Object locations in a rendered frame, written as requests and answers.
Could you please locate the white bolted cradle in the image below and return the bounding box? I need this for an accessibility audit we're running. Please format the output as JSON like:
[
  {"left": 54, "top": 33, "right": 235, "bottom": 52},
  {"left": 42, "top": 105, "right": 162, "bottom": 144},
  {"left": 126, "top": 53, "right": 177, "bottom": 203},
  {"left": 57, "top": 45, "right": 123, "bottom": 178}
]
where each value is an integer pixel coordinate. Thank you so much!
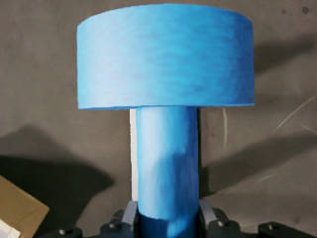
[{"left": 130, "top": 109, "right": 138, "bottom": 200}]

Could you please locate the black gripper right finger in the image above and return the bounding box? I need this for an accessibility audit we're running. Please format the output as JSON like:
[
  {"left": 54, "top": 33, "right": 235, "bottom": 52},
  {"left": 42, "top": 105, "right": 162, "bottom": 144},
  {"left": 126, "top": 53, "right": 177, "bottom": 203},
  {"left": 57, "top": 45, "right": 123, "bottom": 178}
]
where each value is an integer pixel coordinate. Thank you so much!
[{"left": 198, "top": 199, "right": 317, "bottom": 238}]

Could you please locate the small open wooden crate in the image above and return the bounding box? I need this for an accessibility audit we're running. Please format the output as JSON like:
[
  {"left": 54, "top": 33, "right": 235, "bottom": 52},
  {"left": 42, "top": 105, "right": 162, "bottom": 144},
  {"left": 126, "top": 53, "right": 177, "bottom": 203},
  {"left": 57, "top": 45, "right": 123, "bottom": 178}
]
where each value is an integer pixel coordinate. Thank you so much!
[{"left": 0, "top": 176, "right": 48, "bottom": 238}]

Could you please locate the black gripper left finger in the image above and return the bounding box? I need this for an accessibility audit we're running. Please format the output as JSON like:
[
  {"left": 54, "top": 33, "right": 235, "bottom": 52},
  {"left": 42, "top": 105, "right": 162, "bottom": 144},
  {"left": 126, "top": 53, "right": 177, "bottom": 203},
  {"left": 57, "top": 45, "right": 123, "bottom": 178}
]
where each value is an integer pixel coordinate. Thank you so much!
[{"left": 38, "top": 201, "right": 140, "bottom": 238}]

